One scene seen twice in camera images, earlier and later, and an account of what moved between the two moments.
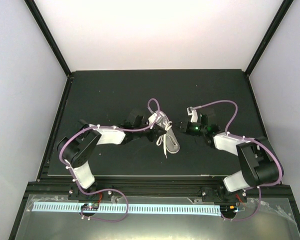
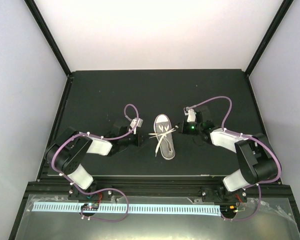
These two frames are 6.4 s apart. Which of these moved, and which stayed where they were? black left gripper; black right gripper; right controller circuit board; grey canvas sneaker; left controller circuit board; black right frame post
Moved: grey canvas sneaker; black left gripper
Stayed: left controller circuit board; black right gripper; black right frame post; right controller circuit board
